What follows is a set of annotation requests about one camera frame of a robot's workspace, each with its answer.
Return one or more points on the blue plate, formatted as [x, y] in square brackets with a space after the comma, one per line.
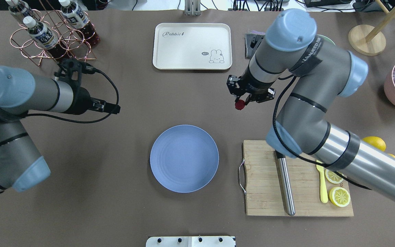
[184, 158]

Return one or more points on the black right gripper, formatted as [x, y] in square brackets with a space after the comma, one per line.
[255, 88]

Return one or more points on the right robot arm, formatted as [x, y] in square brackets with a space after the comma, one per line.
[324, 72]

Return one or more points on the dark drink bottle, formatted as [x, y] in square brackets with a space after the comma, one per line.
[78, 20]
[44, 36]
[19, 10]

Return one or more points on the grey folded cloth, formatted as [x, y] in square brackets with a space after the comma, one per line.
[252, 41]

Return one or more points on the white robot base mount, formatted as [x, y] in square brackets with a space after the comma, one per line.
[191, 241]

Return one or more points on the red strawberry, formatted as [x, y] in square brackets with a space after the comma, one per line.
[240, 104]

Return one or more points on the lemon half slice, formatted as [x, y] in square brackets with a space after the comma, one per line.
[339, 196]
[332, 177]

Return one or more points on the wooden cutting board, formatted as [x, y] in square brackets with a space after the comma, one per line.
[268, 184]

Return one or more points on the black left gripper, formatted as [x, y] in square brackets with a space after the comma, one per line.
[82, 102]

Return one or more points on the steel muddler black cap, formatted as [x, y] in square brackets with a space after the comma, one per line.
[286, 187]

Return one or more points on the yellow plastic knife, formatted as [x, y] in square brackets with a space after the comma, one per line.
[323, 189]

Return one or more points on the wooden mug tree stand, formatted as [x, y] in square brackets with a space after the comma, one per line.
[369, 40]

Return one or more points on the green bowl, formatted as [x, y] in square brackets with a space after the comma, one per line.
[327, 39]

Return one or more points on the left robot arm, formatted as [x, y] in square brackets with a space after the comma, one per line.
[21, 164]

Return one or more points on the cream rabbit tray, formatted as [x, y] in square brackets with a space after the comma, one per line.
[192, 46]

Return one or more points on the aluminium frame post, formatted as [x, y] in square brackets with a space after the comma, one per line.
[192, 8]

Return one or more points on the copper wire bottle rack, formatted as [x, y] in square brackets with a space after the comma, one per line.
[77, 47]

